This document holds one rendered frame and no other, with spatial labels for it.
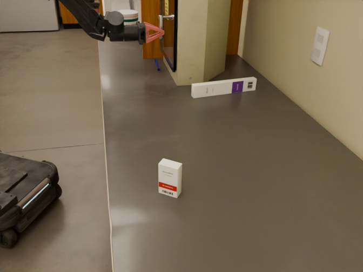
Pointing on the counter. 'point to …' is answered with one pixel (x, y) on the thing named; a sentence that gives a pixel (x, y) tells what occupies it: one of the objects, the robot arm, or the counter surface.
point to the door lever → (162, 21)
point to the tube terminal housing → (200, 40)
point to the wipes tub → (129, 17)
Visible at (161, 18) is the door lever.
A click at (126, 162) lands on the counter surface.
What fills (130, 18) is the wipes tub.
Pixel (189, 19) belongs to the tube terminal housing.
